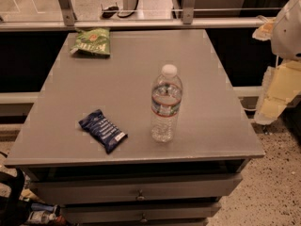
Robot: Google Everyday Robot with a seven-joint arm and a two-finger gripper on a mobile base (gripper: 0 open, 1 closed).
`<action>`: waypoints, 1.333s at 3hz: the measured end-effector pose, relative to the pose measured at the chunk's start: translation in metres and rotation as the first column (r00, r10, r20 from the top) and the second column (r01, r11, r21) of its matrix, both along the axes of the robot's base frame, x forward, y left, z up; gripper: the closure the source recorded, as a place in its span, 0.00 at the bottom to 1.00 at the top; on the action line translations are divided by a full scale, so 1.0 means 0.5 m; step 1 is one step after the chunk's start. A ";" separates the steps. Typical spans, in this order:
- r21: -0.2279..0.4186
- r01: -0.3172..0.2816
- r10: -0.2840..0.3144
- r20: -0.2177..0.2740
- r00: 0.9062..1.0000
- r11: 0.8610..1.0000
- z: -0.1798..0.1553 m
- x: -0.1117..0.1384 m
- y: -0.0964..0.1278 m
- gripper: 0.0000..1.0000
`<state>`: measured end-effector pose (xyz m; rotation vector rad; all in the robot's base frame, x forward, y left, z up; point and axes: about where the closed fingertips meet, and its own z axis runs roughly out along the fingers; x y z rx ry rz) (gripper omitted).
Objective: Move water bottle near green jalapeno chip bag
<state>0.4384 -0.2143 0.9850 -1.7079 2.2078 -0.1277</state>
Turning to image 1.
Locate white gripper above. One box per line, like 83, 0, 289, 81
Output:
252, 0, 301, 125

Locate clear plastic water bottle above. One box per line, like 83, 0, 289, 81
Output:
150, 64, 183, 142

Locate green jalapeno chip bag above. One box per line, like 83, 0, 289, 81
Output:
70, 28, 110, 58

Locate black bag on floor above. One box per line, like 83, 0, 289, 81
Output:
0, 169, 30, 226

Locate grey drawer cabinet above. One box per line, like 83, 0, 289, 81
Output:
6, 29, 264, 226

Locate dark object behind glass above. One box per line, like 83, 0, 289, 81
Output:
101, 5, 119, 19

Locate blue snack packet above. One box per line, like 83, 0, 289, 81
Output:
79, 109, 128, 154

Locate lower grey drawer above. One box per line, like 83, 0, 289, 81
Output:
62, 202, 221, 223

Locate grey drawer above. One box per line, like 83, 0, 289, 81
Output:
62, 202, 221, 223
30, 173, 242, 205

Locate upper grey drawer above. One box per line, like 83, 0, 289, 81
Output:
30, 173, 242, 205

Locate clutter items on floor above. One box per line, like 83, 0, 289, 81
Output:
21, 189, 68, 226

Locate metal railing frame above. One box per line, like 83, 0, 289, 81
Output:
0, 0, 301, 33

